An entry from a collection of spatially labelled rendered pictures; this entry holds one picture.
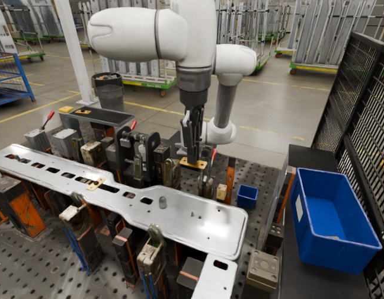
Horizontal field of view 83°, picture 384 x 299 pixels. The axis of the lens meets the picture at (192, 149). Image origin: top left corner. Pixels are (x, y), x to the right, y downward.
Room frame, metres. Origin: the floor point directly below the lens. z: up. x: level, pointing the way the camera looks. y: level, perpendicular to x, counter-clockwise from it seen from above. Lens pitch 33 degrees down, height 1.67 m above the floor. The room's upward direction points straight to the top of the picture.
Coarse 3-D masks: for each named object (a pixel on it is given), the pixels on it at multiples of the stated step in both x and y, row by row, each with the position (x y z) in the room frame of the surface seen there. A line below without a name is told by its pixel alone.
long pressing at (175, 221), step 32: (0, 160) 0.92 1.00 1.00; (32, 160) 0.92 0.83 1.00; (64, 160) 0.92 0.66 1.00; (64, 192) 0.69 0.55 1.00; (96, 192) 0.68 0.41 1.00; (160, 192) 0.68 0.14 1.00; (160, 224) 0.52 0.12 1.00; (192, 224) 0.52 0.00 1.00; (224, 224) 0.52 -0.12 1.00; (224, 256) 0.40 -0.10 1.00
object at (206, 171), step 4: (204, 148) 0.71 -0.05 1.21; (208, 148) 0.71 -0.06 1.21; (212, 148) 0.71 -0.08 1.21; (204, 152) 0.68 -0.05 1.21; (208, 152) 0.68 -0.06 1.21; (212, 152) 0.71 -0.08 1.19; (204, 156) 0.67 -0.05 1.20; (208, 156) 0.70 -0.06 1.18; (204, 160) 0.71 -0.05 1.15; (208, 160) 0.70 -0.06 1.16; (208, 164) 0.69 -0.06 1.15; (204, 168) 0.70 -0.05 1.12; (208, 168) 0.69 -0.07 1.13; (204, 172) 0.70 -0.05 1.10; (208, 172) 0.68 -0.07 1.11; (200, 176) 0.69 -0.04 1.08; (208, 176) 0.68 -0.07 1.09; (200, 180) 0.69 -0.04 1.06; (208, 180) 0.68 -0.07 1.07; (200, 184) 0.68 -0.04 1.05
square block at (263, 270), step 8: (256, 256) 0.36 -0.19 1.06; (264, 256) 0.36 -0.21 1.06; (272, 256) 0.36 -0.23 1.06; (256, 264) 0.34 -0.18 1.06; (264, 264) 0.34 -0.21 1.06; (272, 264) 0.34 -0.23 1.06; (248, 272) 0.32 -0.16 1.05; (256, 272) 0.32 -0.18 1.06; (264, 272) 0.32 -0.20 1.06; (272, 272) 0.32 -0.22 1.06; (248, 280) 0.31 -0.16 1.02; (256, 280) 0.31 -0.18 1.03; (264, 280) 0.30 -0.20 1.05; (272, 280) 0.30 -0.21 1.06; (248, 288) 0.31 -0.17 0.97; (256, 288) 0.31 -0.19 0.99; (264, 288) 0.30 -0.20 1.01; (272, 288) 0.29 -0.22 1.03; (248, 296) 0.31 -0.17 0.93; (256, 296) 0.30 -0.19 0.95; (264, 296) 0.30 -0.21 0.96
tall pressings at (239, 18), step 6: (228, 0) 10.67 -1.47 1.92; (234, 6) 10.31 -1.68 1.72; (222, 12) 10.22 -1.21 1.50; (228, 12) 10.39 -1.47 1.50; (234, 12) 10.28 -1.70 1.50; (240, 12) 10.19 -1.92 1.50; (222, 18) 10.18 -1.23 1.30; (228, 18) 10.39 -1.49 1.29; (234, 18) 10.27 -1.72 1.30; (240, 18) 10.14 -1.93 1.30; (222, 24) 10.15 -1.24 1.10; (228, 24) 10.57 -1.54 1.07; (234, 24) 10.28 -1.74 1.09; (240, 24) 10.11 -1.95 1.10; (222, 30) 10.13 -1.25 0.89; (228, 30) 10.58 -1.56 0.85; (234, 30) 10.43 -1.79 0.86; (240, 30) 10.11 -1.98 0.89; (222, 36) 10.11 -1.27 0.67; (240, 36) 10.13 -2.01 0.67; (222, 42) 10.08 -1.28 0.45; (228, 42) 10.24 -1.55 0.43; (234, 42) 10.43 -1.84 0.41
